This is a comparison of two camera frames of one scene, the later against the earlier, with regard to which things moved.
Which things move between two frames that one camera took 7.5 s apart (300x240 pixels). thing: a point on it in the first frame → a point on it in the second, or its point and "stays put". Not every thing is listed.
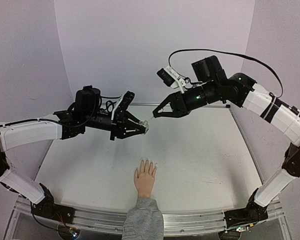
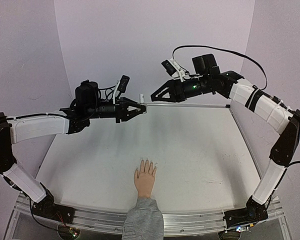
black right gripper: [180, 103] → [176, 90]
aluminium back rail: [161, 105] stays put
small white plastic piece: [146, 124] → [146, 106]
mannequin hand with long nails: [144, 183] stays put
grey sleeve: [144, 222] stays put
